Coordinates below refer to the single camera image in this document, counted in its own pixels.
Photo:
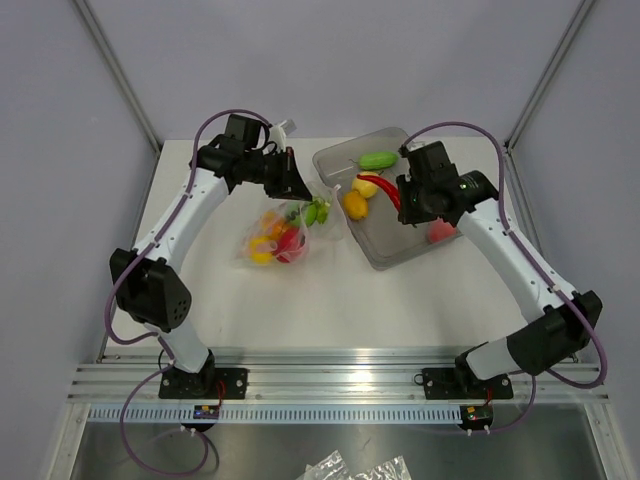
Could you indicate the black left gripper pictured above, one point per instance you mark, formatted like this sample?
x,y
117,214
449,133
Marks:
x,y
289,184

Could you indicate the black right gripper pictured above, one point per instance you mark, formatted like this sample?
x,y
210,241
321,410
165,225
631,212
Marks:
x,y
409,216

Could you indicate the red chili pepper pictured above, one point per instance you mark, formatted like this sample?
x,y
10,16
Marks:
x,y
386,187

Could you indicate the green celery bunch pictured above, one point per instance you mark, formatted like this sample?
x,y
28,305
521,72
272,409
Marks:
x,y
322,210

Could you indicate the orange yellow mango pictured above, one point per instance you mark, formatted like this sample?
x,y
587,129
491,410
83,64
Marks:
x,y
273,225

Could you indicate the clear zip top bag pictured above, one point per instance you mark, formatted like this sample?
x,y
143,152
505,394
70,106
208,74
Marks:
x,y
318,237

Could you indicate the red bell pepper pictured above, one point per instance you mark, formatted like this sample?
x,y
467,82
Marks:
x,y
291,246

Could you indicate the yellow bell pepper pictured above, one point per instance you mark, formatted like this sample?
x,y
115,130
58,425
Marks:
x,y
261,250

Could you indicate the green toy watermelon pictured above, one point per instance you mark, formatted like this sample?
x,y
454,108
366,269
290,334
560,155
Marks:
x,y
302,213

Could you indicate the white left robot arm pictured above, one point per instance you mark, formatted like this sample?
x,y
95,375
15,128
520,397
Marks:
x,y
146,278

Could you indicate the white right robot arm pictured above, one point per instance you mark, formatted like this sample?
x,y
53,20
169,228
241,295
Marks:
x,y
559,317

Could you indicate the crumpled clear plastic bag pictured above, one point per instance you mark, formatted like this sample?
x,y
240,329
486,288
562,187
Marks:
x,y
333,467

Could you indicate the pink peach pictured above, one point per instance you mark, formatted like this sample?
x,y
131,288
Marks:
x,y
440,230

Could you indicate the orange tangerine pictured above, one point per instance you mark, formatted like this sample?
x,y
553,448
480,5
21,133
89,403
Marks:
x,y
355,205

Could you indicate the green chayote gourd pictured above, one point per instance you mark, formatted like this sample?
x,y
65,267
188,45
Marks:
x,y
377,160

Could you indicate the right small circuit board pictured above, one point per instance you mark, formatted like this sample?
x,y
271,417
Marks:
x,y
483,413

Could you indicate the small circuit board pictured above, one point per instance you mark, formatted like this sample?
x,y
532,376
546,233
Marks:
x,y
206,411
483,413

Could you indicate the left small circuit board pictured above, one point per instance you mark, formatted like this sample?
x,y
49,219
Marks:
x,y
206,411

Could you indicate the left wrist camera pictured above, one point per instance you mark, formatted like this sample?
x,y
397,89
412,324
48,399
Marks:
x,y
279,132

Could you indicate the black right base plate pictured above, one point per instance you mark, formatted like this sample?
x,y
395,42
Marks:
x,y
447,383

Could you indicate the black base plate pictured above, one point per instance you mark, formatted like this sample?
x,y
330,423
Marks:
x,y
447,383
225,383

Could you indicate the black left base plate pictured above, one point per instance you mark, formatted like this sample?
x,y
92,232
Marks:
x,y
225,383

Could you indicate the aluminium mounting rail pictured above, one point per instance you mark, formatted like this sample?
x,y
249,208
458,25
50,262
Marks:
x,y
275,376

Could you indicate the left aluminium frame post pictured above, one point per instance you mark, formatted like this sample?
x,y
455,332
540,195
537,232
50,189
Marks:
x,y
91,23

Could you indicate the aluminium frame post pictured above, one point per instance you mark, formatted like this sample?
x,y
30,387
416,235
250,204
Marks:
x,y
551,69
91,23

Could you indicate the right aluminium frame post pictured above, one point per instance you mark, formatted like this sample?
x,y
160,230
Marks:
x,y
551,69

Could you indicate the white slotted cable duct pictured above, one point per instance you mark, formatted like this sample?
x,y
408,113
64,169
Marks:
x,y
283,414

